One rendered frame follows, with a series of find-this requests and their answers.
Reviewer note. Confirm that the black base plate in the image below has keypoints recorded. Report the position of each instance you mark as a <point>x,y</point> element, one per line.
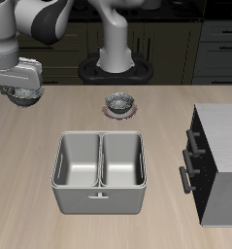
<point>143,72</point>

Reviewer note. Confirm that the white two-bin basket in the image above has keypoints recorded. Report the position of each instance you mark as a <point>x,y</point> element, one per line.
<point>99,197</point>

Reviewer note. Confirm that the white red-rimmed plate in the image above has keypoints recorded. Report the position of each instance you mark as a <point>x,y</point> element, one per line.
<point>120,116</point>

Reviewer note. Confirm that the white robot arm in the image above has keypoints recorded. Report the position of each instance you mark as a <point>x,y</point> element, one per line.
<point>116,48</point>

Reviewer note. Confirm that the grey speckled bowl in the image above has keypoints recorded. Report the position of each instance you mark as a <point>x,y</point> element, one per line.
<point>22,96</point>
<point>119,101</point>

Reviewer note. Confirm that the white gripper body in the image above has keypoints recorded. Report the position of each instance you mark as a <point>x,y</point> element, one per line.
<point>22,79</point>

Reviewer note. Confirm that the dark kitchen cupboards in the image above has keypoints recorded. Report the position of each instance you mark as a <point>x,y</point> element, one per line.
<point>172,48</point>

